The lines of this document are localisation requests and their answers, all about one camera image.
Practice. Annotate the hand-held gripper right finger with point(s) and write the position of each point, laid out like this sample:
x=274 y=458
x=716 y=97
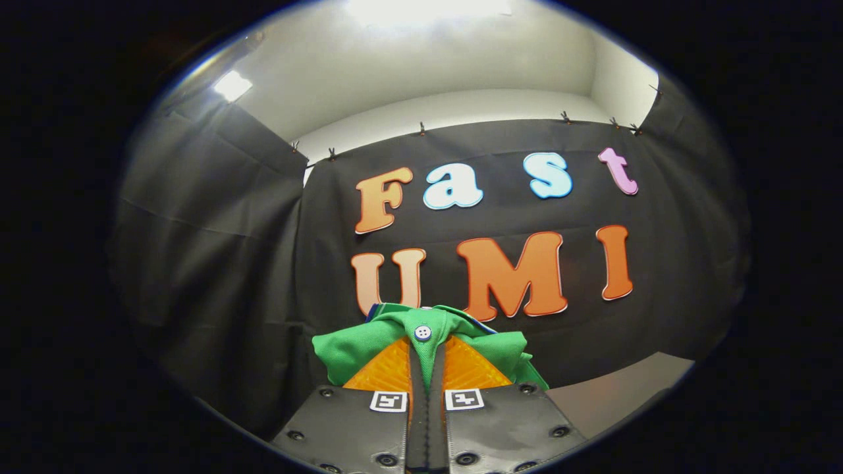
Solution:
x=437 y=434

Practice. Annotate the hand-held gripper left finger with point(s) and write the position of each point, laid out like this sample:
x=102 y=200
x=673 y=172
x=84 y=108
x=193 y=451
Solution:
x=419 y=434

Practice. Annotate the green polo shirt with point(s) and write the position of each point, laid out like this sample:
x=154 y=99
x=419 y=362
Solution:
x=369 y=345

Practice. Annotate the grey cabinet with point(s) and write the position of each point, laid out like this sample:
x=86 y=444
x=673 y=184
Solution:
x=612 y=395

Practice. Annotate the small ceiling light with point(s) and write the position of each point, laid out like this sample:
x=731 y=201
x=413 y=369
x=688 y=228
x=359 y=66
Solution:
x=232 y=85

